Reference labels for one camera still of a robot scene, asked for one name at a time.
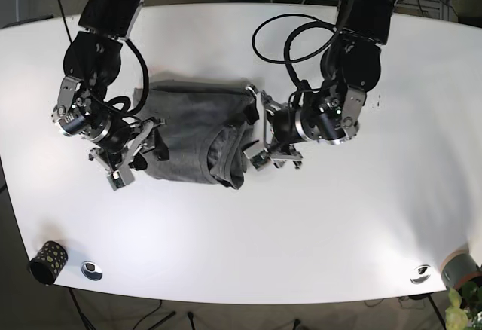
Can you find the right silver table grommet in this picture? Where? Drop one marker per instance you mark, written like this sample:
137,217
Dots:
420,274

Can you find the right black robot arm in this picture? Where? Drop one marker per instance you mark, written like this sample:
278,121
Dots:
92,63

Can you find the left silver table grommet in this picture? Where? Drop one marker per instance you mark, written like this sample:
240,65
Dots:
91,271

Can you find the green potted plant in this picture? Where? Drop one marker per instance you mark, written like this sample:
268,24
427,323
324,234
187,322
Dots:
464,310

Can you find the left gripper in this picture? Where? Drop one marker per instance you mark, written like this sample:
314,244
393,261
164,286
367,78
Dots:
279,135

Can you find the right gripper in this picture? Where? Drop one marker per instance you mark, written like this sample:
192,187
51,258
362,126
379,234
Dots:
121,148

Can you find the grey flower pot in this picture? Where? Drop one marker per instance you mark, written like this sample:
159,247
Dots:
460,268

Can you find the black gold-dotted cup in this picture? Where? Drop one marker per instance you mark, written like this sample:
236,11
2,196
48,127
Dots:
49,261

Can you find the silver table grommet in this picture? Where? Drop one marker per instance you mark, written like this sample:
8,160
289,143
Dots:
420,274
91,271

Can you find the grey heather T-shirt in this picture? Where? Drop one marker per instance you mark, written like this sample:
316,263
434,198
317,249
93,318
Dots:
206,128

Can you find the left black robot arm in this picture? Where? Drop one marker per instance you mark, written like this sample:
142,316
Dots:
350,67

